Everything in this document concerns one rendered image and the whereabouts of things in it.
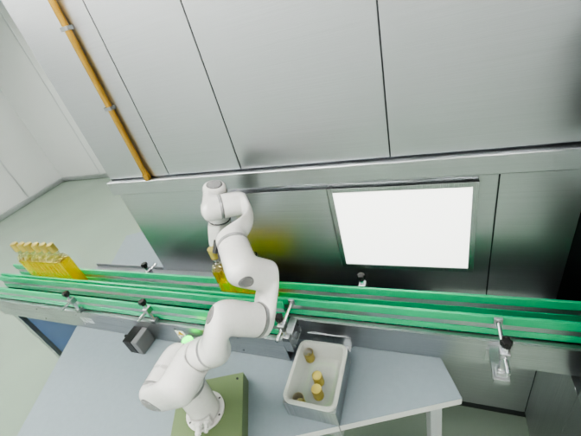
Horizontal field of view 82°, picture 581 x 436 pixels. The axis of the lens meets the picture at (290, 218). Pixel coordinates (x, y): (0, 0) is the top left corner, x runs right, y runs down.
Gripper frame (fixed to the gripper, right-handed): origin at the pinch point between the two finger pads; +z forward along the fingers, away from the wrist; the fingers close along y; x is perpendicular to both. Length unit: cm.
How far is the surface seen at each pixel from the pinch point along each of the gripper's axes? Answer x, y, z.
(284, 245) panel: 19.0, -11.8, 2.5
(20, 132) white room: -546, -304, 158
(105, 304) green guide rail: -56, 13, 38
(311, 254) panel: 30.1, -11.6, 4.2
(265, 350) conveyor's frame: 20.5, 15.6, 31.4
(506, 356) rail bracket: 89, 18, -4
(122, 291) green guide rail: -53, 5, 35
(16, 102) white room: -541, -319, 111
